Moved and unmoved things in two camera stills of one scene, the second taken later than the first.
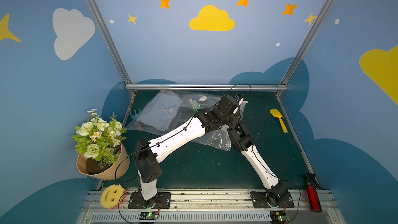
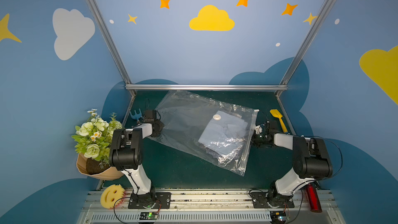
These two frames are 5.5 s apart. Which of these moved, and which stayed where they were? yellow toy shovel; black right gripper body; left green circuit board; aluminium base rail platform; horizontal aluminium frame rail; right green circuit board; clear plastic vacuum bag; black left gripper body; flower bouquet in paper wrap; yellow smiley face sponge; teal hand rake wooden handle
Moved: black right gripper body; black left gripper body; clear plastic vacuum bag
Stayed: left green circuit board; right green circuit board; horizontal aluminium frame rail; yellow smiley face sponge; flower bouquet in paper wrap; yellow toy shovel; aluminium base rail platform; teal hand rake wooden handle
